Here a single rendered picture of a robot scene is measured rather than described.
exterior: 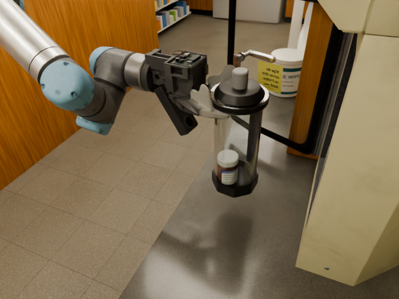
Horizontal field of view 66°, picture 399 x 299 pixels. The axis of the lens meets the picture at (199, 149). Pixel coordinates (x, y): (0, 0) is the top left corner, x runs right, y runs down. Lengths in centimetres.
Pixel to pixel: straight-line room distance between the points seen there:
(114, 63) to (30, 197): 183
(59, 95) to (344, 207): 49
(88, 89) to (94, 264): 143
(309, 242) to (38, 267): 162
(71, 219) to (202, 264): 155
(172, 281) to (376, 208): 40
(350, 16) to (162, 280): 55
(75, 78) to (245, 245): 48
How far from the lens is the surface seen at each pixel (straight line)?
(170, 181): 222
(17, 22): 67
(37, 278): 198
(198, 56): 61
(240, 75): 55
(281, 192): 84
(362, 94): 44
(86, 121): 69
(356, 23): 41
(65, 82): 56
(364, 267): 67
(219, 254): 70
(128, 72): 67
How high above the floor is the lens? 153
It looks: 38 degrees down
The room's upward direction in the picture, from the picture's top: 2 degrees counter-clockwise
